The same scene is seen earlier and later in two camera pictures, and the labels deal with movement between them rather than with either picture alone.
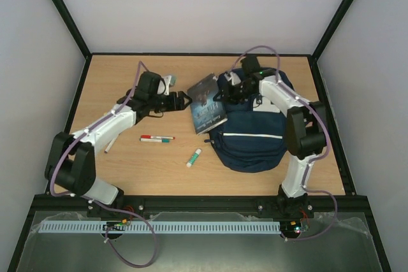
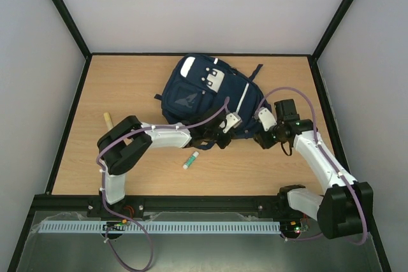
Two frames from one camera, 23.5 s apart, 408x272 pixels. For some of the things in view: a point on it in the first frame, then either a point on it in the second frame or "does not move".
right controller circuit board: (291, 227) does not move
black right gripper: (228, 91) -> (262, 138)
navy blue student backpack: (254, 139) -> (199, 90)
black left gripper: (178, 104) -> (223, 143)
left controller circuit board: (116, 225) does not move
